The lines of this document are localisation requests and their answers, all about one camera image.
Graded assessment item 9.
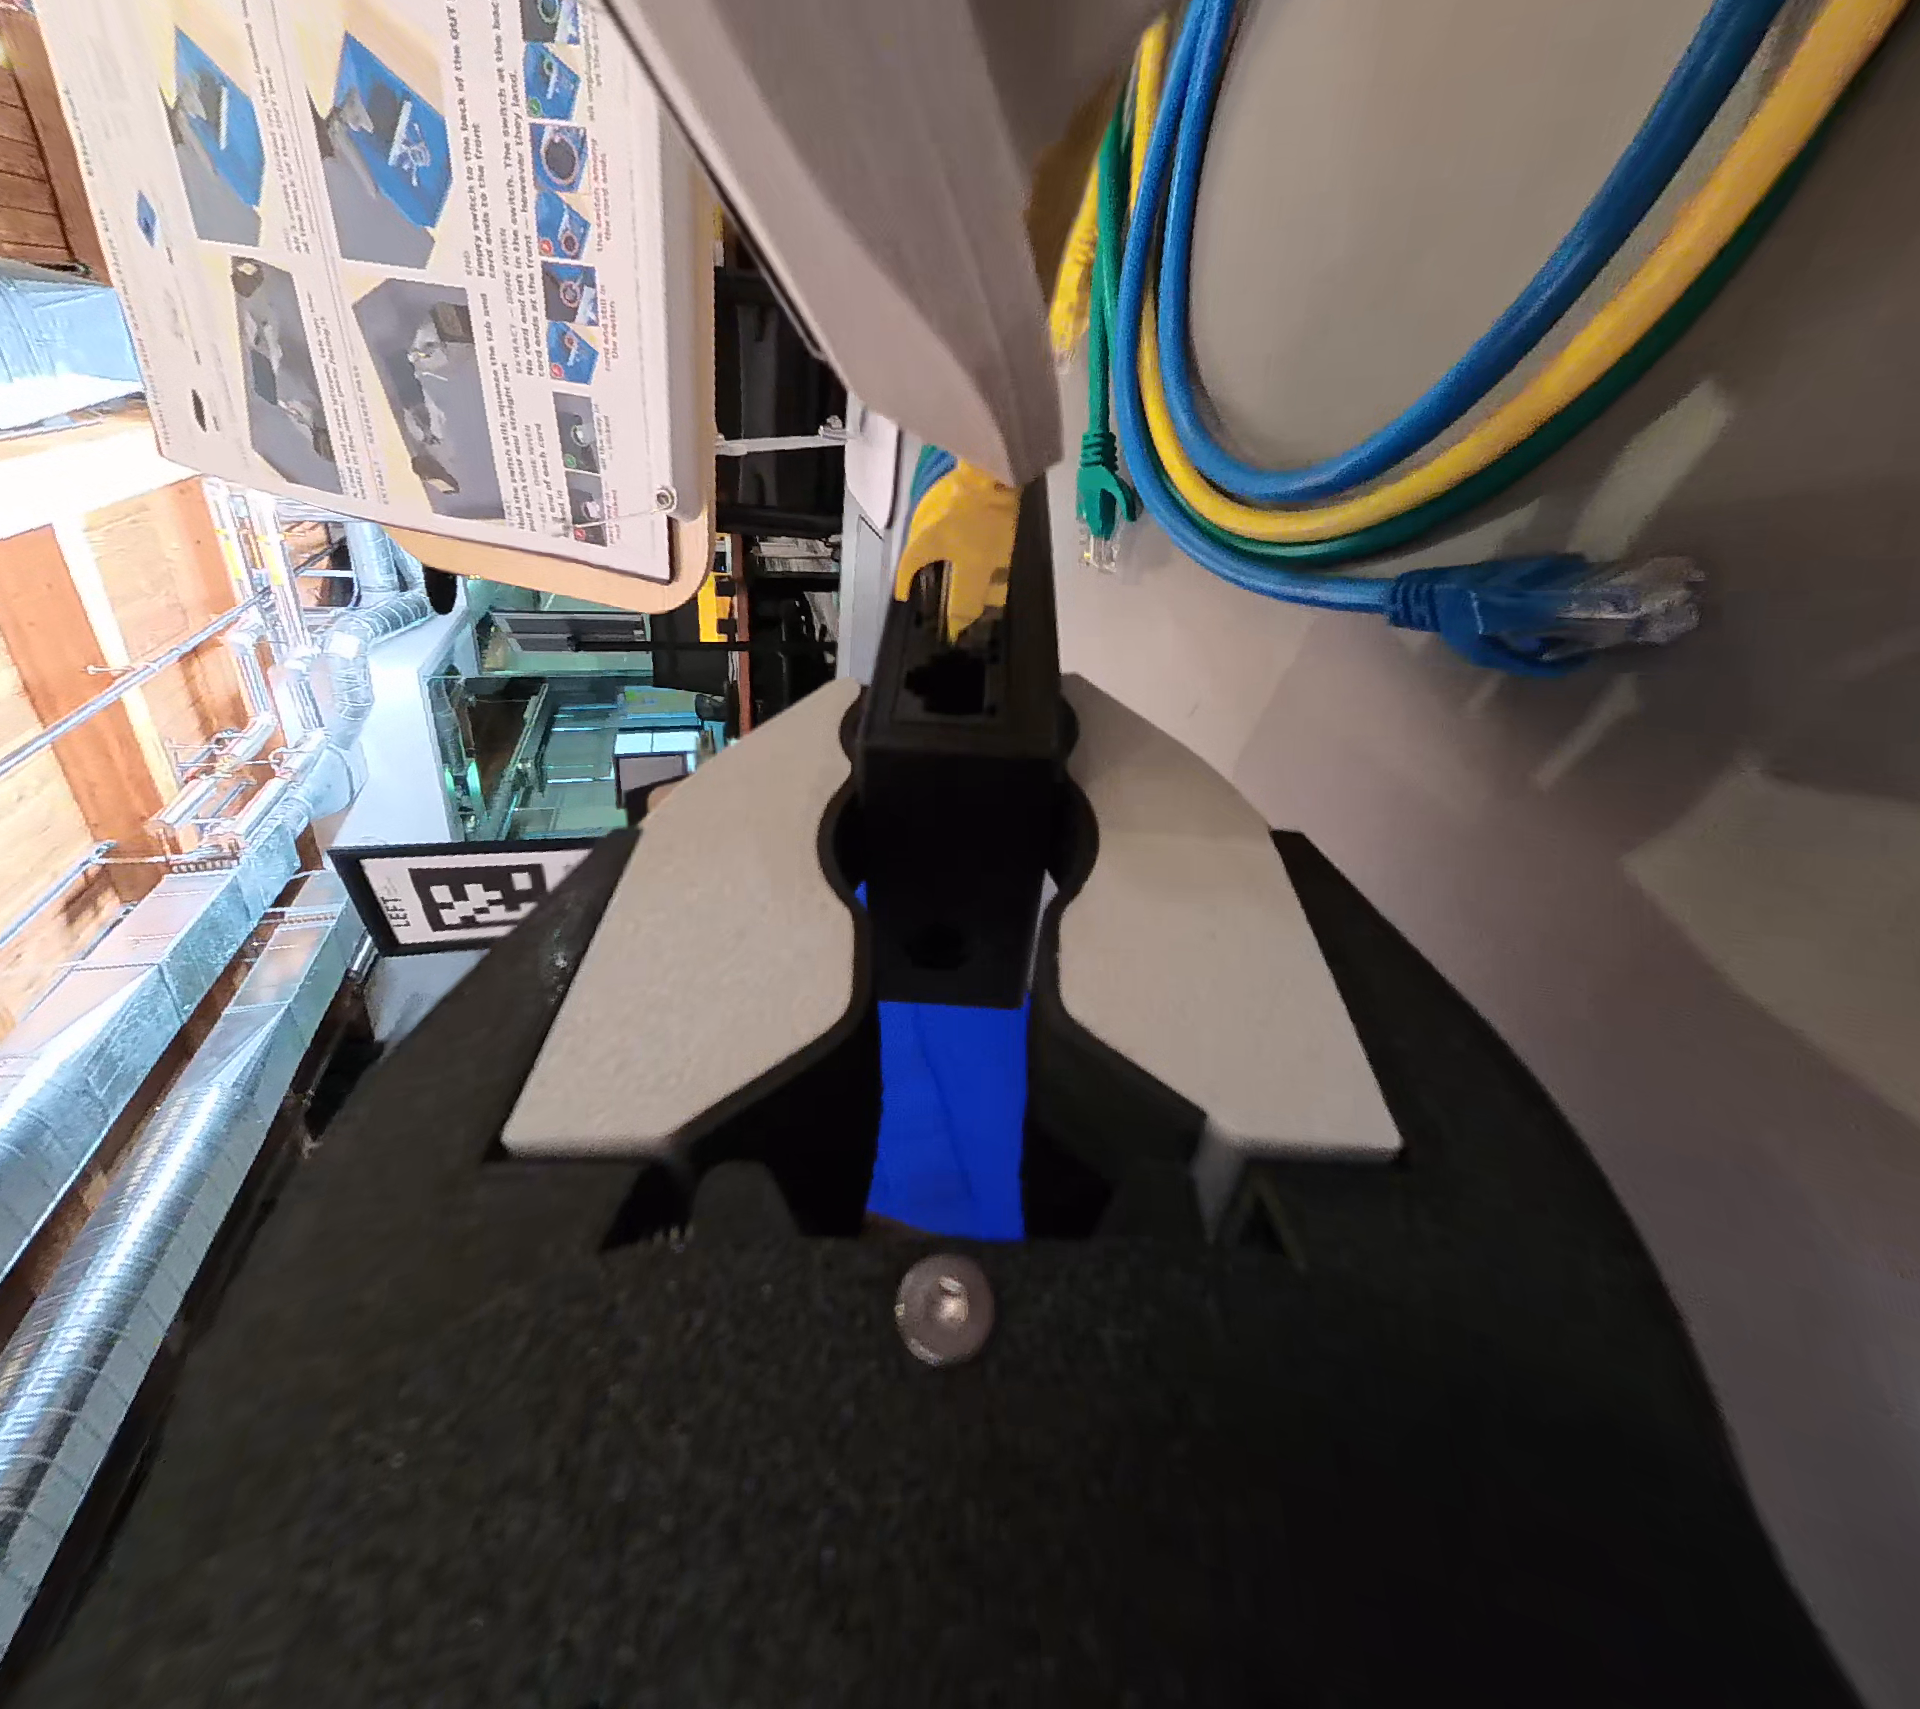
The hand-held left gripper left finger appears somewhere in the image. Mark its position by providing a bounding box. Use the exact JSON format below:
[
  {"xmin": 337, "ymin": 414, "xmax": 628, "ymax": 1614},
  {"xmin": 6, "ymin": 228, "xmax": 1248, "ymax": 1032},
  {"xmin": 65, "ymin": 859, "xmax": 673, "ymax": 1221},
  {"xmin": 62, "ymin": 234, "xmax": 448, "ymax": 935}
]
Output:
[{"xmin": 502, "ymin": 682, "xmax": 874, "ymax": 1240}]

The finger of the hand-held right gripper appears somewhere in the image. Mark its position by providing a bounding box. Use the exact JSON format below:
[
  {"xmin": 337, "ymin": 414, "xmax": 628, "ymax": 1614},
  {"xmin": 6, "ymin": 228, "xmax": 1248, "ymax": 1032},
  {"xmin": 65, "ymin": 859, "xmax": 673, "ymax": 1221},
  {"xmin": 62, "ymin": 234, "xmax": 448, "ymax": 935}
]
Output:
[{"xmin": 477, "ymin": 0, "xmax": 1072, "ymax": 489}]

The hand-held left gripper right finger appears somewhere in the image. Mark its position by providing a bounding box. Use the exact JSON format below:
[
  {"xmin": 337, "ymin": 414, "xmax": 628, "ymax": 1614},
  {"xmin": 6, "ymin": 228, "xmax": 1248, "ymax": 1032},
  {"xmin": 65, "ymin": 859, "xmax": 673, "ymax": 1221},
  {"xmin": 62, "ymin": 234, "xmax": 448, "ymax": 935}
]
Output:
[{"xmin": 1031, "ymin": 674, "xmax": 1404, "ymax": 1240}]

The black network switch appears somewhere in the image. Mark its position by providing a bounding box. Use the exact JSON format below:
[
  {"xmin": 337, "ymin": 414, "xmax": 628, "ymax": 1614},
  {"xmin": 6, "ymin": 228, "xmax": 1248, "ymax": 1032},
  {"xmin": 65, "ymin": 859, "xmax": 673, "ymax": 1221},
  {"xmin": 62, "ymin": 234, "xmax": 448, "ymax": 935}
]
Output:
[{"xmin": 856, "ymin": 482, "xmax": 1083, "ymax": 1010}]

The blue plastic bin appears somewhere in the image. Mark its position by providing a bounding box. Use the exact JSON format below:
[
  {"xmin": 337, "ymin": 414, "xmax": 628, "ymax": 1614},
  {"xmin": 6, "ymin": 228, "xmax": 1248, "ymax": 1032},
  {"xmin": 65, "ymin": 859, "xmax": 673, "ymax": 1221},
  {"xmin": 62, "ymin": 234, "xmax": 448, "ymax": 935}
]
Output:
[{"xmin": 868, "ymin": 995, "xmax": 1031, "ymax": 1244}]

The green ethernet cable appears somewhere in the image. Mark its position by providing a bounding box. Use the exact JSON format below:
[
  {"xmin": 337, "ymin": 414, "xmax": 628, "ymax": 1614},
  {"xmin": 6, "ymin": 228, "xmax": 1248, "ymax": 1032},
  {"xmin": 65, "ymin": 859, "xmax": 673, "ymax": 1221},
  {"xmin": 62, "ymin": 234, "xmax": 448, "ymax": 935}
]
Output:
[{"xmin": 1073, "ymin": 0, "xmax": 1920, "ymax": 579}]

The blue ethernet cable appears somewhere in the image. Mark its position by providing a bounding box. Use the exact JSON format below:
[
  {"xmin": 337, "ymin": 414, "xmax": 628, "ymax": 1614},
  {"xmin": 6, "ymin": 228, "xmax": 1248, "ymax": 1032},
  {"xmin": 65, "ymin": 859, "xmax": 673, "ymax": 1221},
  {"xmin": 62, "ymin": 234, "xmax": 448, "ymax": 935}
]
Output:
[{"xmin": 907, "ymin": 0, "xmax": 1894, "ymax": 680}]

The yellow ethernet cable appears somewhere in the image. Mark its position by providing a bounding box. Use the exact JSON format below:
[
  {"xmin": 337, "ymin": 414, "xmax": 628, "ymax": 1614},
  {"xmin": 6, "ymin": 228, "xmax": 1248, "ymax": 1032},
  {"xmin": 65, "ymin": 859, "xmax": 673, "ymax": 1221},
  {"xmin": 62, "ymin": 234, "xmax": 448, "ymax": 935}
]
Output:
[{"xmin": 897, "ymin": 0, "xmax": 1920, "ymax": 633}]

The black and white tag sign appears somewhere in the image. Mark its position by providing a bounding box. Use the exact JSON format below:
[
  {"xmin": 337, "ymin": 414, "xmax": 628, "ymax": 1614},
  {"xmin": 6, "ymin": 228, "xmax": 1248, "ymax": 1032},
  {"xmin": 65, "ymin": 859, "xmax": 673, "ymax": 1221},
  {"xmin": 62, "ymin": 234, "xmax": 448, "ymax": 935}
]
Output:
[{"xmin": 327, "ymin": 840, "xmax": 605, "ymax": 958}]

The printed instruction sheet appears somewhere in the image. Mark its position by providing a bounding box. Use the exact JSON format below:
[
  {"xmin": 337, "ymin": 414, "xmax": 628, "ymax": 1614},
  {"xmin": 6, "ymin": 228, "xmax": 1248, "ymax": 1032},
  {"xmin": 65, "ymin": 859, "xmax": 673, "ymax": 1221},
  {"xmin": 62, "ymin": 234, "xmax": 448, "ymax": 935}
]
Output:
[{"xmin": 15, "ymin": 0, "xmax": 680, "ymax": 590}]

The silver ventilation duct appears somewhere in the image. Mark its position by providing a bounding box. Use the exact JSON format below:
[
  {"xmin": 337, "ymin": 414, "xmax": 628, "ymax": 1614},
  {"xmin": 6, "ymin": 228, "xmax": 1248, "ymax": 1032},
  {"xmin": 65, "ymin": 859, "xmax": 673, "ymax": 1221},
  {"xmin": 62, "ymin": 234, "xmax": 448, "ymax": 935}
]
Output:
[
  {"xmin": 0, "ymin": 750, "xmax": 376, "ymax": 1612},
  {"xmin": 0, "ymin": 260, "xmax": 145, "ymax": 441}
]

